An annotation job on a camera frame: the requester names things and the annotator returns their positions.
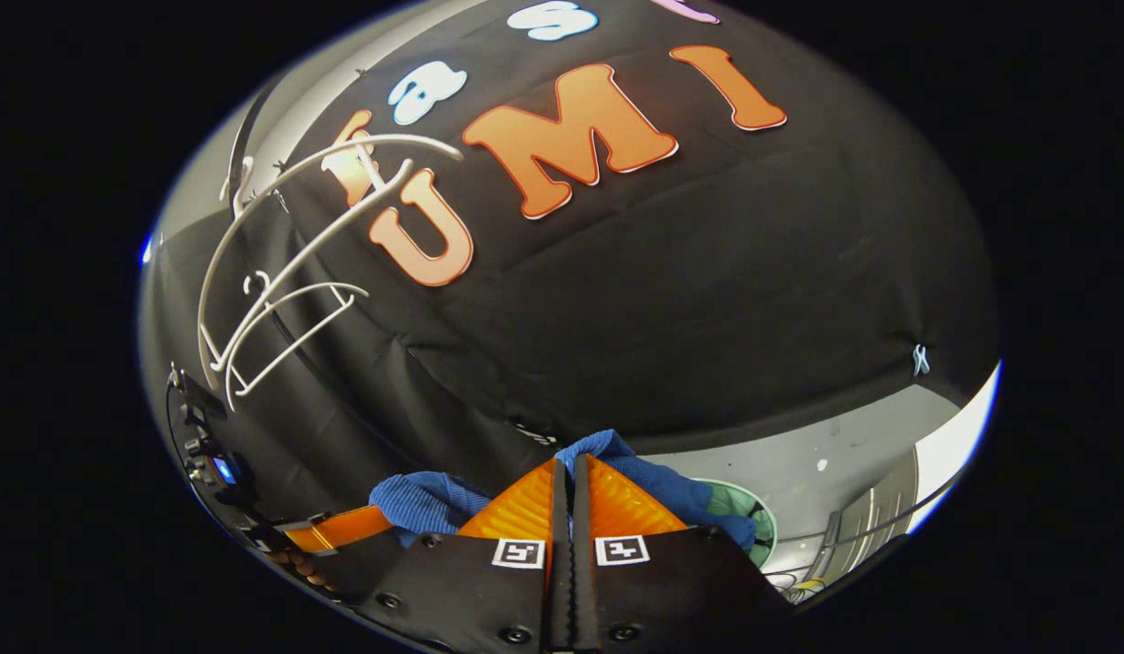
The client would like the green laundry hamper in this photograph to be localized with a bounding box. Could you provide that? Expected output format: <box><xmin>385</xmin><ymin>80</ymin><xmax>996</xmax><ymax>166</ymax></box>
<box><xmin>693</xmin><ymin>479</ymin><xmax>779</xmax><ymax>569</ymax></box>

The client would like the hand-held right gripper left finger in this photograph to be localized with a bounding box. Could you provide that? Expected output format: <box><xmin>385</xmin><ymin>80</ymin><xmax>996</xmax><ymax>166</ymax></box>
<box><xmin>321</xmin><ymin>457</ymin><xmax>572</xmax><ymax>654</ymax></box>

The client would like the white plastic hanger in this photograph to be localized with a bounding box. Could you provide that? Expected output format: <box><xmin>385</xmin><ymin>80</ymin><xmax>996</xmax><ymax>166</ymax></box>
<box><xmin>198</xmin><ymin>134</ymin><xmax>464</xmax><ymax>382</ymax></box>
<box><xmin>224</xmin><ymin>271</ymin><xmax>370</xmax><ymax>410</ymax></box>

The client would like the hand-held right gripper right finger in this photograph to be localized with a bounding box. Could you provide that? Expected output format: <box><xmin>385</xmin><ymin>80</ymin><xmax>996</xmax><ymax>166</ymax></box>
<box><xmin>571</xmin><ymin>454</ymin><xmax>794</xmax><ymax>654</ymax></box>

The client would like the blue corduroy jacket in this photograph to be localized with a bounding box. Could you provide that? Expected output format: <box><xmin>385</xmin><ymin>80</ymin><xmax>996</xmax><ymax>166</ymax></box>
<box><xmin>369</xmin><ymin>430</ymin><xmax>758</xmax><ymax>550</ymax></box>

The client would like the silver metal frame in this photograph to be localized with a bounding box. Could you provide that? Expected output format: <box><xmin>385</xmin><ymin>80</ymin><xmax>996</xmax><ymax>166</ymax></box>
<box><xmin>766</xmin><ymin>445</ymin><xmax>971</xmax><ymax>605</ymax></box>

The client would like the black clothes rail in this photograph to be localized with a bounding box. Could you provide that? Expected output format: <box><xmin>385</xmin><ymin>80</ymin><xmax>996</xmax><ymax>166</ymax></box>
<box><xmin>224</xmin><ymin>68</ymin><xmax>285</xmax><ymax>219</ymax></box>

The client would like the black backdrop cloth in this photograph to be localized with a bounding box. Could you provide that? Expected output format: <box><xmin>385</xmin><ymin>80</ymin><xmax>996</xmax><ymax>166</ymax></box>
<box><xmin>139</xmin><ymin>0</ymin><xmax>1000</xmax><ymax>528</ymax></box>

